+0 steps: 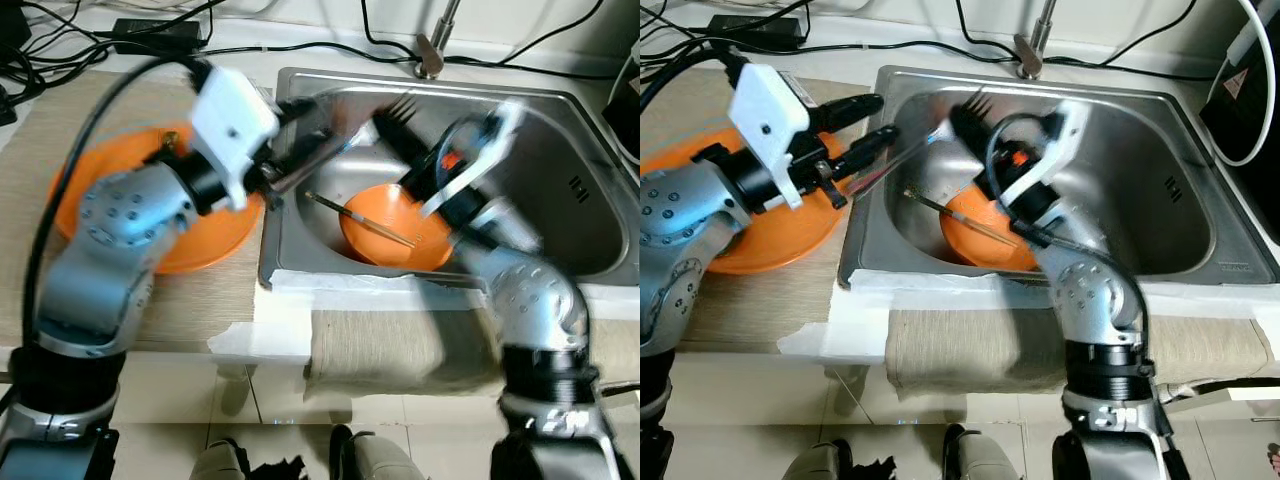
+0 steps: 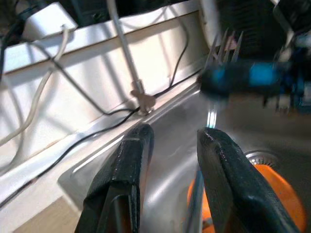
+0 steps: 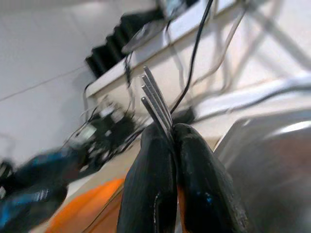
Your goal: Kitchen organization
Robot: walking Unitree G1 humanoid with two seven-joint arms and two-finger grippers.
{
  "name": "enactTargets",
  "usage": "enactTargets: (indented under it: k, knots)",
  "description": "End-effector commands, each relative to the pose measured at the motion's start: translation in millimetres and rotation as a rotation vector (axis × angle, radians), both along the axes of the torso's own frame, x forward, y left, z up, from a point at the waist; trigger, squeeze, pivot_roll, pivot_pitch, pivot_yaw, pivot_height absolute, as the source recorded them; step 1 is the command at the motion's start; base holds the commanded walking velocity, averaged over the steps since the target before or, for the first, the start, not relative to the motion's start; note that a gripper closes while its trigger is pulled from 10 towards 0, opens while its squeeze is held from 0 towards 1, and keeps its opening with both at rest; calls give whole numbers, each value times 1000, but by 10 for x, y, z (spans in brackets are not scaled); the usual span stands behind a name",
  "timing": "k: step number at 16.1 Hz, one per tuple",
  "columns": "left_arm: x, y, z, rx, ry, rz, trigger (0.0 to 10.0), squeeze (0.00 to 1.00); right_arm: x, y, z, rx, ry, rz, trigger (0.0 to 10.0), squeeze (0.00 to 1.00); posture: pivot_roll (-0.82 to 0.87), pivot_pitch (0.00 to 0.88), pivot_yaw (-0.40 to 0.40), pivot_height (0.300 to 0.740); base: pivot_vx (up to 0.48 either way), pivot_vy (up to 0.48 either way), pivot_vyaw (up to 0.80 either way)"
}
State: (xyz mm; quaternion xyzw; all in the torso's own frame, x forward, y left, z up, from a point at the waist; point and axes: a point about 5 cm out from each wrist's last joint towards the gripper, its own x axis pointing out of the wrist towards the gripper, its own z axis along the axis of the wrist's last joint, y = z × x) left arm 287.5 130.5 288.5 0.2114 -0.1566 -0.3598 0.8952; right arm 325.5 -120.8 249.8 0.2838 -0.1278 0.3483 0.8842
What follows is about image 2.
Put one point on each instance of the orange plastic bowl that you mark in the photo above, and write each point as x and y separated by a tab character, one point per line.
279	189

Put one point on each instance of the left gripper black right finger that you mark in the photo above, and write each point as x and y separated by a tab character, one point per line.
230	184

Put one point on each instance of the metal fork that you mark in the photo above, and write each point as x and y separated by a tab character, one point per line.
211	119

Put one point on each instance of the metal sink drain strainer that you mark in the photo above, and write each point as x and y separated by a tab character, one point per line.
261	156

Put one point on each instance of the metal faucet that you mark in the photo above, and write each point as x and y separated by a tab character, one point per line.
126	55

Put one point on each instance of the beige counter mat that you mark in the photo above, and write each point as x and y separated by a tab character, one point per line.
48	218

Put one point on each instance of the white power adapter box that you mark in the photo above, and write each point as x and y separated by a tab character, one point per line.
48	21

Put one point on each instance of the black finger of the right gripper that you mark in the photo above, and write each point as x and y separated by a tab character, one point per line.
240	82

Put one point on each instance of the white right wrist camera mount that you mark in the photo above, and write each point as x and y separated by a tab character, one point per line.
283	19

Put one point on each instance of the stainless steel sink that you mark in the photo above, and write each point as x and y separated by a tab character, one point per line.
175	145

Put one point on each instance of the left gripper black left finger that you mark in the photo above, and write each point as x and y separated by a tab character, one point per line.
121	174

